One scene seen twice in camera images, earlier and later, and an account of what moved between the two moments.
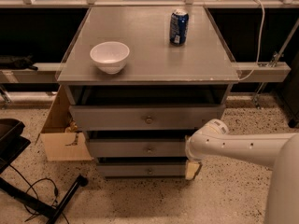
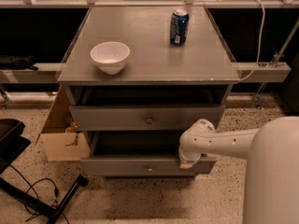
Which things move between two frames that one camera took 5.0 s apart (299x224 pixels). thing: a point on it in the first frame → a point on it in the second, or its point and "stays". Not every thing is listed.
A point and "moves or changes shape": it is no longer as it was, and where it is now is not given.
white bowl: (110, 56) stays
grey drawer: (138, 147) moves or changes shape
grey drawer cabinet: (139, 80) stays
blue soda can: (178, 25) stays
